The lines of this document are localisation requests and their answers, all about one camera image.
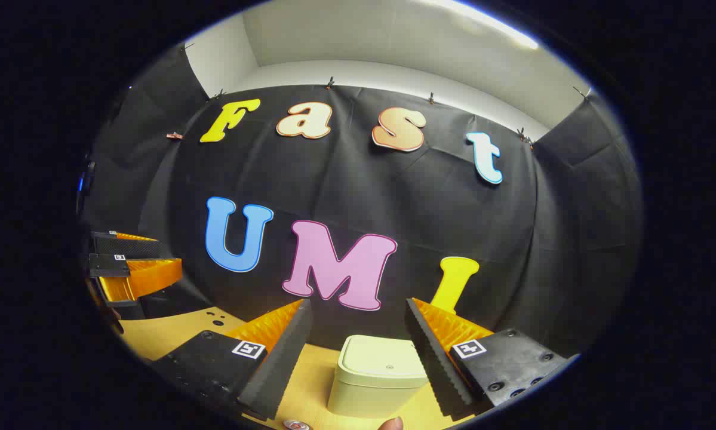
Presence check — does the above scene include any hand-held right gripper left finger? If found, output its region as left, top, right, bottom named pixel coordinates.
left=152, top=299, right=314, bottom=422

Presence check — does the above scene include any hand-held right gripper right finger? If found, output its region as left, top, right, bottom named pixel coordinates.
left=405, top=297, right=580, bottom=419

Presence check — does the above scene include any pale green desktop garbage bin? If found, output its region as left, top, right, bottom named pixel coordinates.
left=327, top=334, right=439, bottom=419

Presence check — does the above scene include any wooden desktop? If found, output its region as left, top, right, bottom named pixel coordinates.
left=119, top=306, right=478, bottom=430

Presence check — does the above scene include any black backdrop cloth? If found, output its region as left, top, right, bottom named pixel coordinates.
left=77, top=45, right=644, bottom=359

